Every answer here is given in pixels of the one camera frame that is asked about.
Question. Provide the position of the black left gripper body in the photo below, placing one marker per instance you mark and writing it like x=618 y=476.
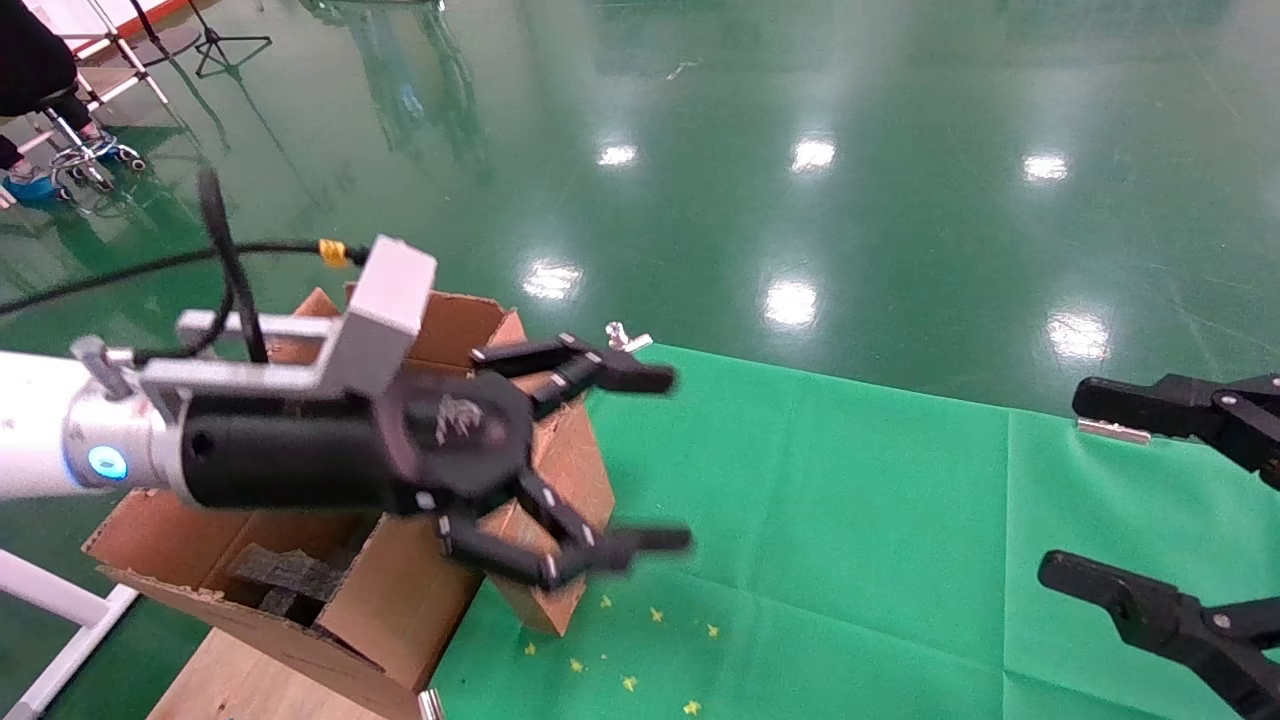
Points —
x=300 y=450

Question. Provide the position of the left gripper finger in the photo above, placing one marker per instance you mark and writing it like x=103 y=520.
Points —
x=560 y=560
x=590 y=365

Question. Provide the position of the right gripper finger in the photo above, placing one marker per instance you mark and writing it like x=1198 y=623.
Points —
x=1200 y=635
x=1220 y=410

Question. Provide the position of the small cardboard box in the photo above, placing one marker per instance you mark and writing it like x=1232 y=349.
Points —
x=575 y=470

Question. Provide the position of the large open cardboard carton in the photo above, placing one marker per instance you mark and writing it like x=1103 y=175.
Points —
x=400 y=600

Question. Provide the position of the black foam piece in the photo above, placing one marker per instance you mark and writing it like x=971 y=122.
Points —
x=285 y=605
x=290 y=572

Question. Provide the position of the green table cloth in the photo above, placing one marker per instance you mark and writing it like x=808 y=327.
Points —
x=850 y=560

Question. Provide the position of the wheeled metal stool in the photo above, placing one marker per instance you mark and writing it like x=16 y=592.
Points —
x=85 y=150

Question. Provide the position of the white desk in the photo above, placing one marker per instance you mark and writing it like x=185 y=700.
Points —
x=142 y=70

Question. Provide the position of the black tripod stand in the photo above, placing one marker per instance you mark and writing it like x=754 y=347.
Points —
x=215 y=45

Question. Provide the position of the black pole stand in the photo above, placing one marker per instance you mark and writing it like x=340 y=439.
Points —
x=150 y=30

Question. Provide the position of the person in black clothes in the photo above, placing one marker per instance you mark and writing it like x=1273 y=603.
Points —
x=30 y=50

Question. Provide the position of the white table frame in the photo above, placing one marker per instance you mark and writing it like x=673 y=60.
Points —
x=60 y=600

